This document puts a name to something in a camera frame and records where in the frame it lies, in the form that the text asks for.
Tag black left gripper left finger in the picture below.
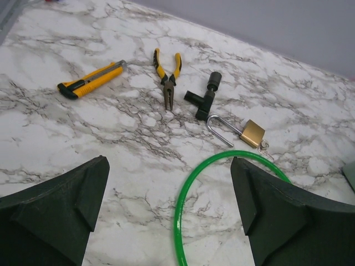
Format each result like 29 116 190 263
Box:
1 156 110 265

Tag brass padlock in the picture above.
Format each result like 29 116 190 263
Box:
206 115 265 149

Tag yellow black pliers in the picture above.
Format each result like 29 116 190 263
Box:
153 48 182 111

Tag black T-shaped pipe fitting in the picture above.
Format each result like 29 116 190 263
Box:
184 71 222 121

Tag silver key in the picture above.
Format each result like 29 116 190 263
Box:
257 140 275 162

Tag aluminium rail frame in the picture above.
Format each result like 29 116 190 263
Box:
0 0 30 45

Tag yellow black utility knife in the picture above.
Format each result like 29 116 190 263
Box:
57 60 126 100

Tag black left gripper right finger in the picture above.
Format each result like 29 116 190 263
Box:
231 157 354 265

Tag clear plastic storage box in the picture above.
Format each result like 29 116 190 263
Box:
342 161 355 190

